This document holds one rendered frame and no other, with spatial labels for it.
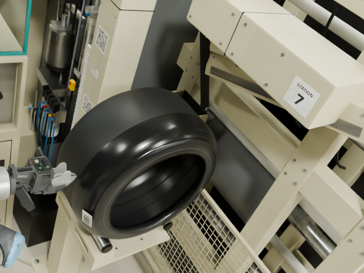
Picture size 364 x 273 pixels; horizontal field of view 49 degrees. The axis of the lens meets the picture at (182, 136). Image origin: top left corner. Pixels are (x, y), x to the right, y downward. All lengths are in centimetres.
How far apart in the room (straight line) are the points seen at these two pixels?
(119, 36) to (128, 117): 28
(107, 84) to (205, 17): 41
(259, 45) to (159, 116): 37
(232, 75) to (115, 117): 47
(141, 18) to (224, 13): 27
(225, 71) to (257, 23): 33
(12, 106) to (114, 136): 76
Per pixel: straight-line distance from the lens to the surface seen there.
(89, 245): 159
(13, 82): 181
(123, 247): 168
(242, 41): 126
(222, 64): 152
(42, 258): 255
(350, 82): 115
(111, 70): 143
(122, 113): 126
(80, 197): 129
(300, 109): 114
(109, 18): 138
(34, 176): 118
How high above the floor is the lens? 216
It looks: 37 degrees down
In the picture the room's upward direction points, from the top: 23 degrees clockwise
